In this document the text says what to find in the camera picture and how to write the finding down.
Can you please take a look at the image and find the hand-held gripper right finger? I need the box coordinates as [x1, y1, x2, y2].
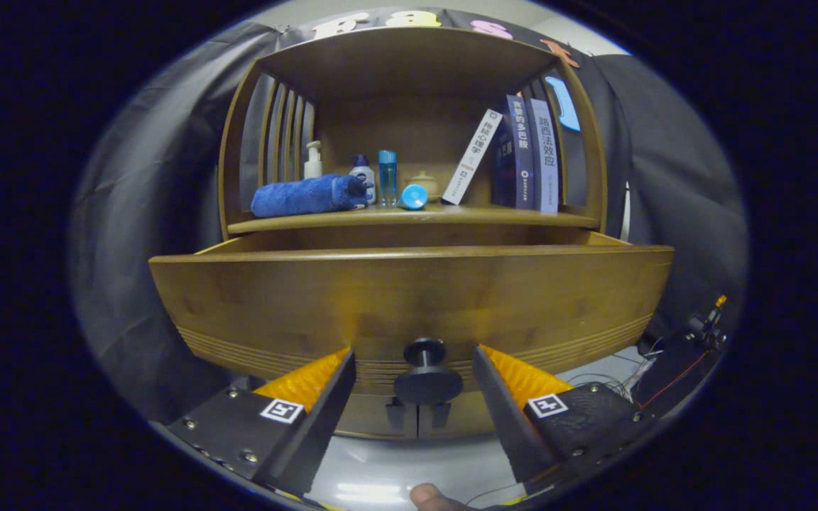
[471, 344, 658, 495]

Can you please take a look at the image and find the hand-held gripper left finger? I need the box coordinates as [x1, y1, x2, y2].
[166, 348, 357, 498]

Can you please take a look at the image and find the wooden drawer with black knob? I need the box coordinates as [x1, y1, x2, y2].
[148, 231, 675, 405]

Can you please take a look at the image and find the wooden countertop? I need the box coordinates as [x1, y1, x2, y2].
[227, 202, 600, 235]

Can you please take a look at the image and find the wooden cabinet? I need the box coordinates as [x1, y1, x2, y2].
[217, 27, 607, 441]

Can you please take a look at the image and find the black equipment with orange tip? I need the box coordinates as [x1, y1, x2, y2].
[636, 295, 729, 419]

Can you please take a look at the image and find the blue folded towel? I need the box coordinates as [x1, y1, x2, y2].
[251, 174, 369, 218]

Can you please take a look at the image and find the white bottle with blue cap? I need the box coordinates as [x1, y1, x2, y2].
[349, 154, 377, 207]

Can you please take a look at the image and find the beige lidded teacup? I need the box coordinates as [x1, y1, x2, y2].
[409, 170, 441, 201]

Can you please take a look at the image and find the clear blue bottle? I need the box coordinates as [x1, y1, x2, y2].
[378, 150, 398, 207]

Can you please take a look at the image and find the white book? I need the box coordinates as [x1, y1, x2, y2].
[442, 109, 503, 206]

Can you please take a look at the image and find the lavender book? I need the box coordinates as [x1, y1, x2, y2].
[530, 99, 560, 215]

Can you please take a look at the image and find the dark blue book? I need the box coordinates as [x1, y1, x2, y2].
[491, 94, 535, 210]

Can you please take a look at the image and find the tangle of thin cables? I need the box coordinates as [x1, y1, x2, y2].
[565, 348, 665, 398]

